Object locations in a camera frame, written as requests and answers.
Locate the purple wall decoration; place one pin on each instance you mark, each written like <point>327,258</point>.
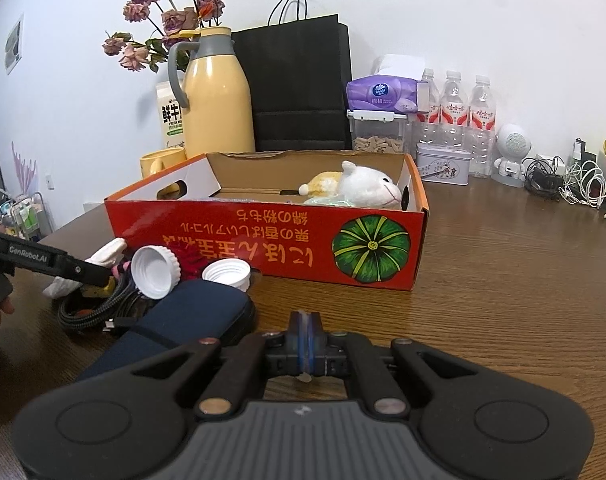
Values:
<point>25,170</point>

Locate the yellow mug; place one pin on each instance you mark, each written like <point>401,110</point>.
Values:
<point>160,161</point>

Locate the clear water bottle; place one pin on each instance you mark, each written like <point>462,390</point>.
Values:
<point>428,115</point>
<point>455,115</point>
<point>482,125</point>

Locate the white robot toy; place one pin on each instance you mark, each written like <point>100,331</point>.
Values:
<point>512,150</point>

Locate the translucent mesh bath pouf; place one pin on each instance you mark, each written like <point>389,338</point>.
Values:
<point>328,201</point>

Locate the red cardboard box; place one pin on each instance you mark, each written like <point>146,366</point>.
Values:
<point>263,240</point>

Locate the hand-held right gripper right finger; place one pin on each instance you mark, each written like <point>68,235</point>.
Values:
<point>314,340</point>

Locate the wall poster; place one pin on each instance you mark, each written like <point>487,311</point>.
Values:
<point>14,45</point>

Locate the large white bottle cap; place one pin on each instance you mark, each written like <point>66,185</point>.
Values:
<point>155,272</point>

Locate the white cloth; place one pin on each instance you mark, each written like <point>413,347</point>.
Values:
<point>108,252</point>

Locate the clear plastic food container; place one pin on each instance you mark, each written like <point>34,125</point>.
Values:
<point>378,142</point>

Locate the dried pink flower bouquet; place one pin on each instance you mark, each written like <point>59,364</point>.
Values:
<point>175,17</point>

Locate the white milk carton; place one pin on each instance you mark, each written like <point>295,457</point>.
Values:
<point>169,120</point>

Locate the small white ribbed cap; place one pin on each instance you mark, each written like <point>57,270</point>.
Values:
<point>228,275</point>

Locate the black paper bag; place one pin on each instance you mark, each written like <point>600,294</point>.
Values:
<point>298,90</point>

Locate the black charger stand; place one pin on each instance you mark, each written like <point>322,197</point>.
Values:
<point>584,155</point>

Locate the purple tissue pack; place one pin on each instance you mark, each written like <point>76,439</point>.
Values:
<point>383,92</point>

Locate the dark red fluffy item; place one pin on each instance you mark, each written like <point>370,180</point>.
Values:
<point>190,266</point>

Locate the metal storage rack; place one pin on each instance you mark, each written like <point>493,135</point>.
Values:
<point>28,220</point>

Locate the yellow thermos jug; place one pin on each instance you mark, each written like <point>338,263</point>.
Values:
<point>218,105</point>

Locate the small printed tin box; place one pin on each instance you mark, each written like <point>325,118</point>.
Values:
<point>443,166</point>

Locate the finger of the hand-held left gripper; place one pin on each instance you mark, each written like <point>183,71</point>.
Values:
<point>83,271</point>

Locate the navy fabric case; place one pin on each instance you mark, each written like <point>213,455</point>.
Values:
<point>193,315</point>

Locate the white wall socket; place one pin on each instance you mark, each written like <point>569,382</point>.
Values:
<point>49,181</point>

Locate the yellow and white plush toy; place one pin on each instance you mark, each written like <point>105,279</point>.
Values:
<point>368,185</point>

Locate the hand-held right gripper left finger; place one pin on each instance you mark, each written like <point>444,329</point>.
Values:
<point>297,340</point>

